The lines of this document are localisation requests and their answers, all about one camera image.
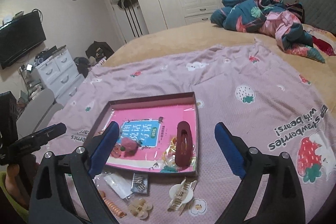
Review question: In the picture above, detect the white packet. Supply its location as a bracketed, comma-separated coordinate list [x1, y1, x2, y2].
[93, 172, 133, 200]

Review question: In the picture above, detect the pink fuzzy hair clip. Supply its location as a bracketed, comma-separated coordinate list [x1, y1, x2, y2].
[110, 138, 140, 158]

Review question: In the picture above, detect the orange spiral hair tie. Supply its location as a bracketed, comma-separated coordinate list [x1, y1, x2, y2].
[99, 190, 127, 219]

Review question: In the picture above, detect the earring card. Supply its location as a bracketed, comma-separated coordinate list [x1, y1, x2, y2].
[131, 173, 149, 194]

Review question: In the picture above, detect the cream claw hair clip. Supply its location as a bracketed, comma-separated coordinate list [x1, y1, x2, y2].
[167, 177, 198, 215]

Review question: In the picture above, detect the maroon large hair clip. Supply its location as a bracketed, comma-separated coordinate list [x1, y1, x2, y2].
[175, 121, 193, 168]

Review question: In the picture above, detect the beige small claw clip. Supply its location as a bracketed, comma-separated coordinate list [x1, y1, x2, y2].
[127, 198, 153, 220]

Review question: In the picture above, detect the green sleeve left forearm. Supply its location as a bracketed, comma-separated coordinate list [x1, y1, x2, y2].
[1, 171, 29, 223]

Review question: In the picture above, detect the left hand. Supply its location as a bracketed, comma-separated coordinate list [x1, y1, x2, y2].
[5, 154, 39, 209]

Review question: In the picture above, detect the grey chair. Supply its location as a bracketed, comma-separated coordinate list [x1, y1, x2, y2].
[17, 89, 63, 139]

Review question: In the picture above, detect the white drawer chest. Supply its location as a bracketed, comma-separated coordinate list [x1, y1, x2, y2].
[31, 47, 84, 106]

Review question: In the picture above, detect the maroon cardboard tray box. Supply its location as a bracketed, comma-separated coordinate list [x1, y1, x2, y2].
[88, 92, 198, 176]

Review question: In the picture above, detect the yellow hair accessory packet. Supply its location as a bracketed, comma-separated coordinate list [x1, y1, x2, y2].
[160, 137, 197, 173]

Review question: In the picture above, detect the pink strawberry blanket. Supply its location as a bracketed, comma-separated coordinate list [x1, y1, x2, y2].
[36, 44, 335, 223]

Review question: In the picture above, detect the dark clothes pile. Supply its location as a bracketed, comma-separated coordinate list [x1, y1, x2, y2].
[74, 41, 114, 78]

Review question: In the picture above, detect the tan bed sheet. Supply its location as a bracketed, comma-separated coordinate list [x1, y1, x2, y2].
[102, 20, 336, 111]

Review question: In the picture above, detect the teal floral quilt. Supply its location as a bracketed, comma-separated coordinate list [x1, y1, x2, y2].
[210, 0, 325, 63]

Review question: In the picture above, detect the grey headboard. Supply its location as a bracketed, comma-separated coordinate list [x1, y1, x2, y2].
[263, 0, 336, 35]

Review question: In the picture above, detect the black wall television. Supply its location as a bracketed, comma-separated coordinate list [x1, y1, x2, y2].
[0, 10, 46, 69]

